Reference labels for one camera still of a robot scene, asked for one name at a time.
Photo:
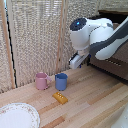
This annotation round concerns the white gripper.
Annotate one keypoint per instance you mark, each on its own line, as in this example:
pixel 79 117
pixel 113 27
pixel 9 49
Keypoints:
pixel 76 60

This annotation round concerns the blue mug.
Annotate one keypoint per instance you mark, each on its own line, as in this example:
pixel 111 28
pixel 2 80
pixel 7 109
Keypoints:
pixel 61 82

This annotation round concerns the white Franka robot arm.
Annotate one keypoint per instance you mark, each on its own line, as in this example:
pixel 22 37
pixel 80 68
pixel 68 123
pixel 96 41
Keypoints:
pixel 96 36

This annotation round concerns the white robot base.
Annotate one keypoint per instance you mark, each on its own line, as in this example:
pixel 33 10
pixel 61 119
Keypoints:
pixel 122 120

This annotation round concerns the yellow perforated block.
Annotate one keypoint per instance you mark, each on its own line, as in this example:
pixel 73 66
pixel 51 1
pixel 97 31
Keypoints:
pixel 60 97

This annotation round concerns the pink mug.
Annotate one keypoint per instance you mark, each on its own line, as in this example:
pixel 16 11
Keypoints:
pixel 41 81

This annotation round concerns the bamboo screen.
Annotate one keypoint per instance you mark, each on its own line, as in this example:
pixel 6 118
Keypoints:
pixel 33 40

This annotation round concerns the white patterned plate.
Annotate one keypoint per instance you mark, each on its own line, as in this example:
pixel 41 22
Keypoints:
pixel 17 116

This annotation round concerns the thin wooden post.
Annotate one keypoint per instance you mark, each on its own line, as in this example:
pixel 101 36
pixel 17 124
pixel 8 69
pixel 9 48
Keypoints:
pixel 60 33

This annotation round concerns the thick wooden post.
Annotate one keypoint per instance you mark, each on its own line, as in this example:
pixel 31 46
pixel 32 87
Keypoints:
pixel 7 50

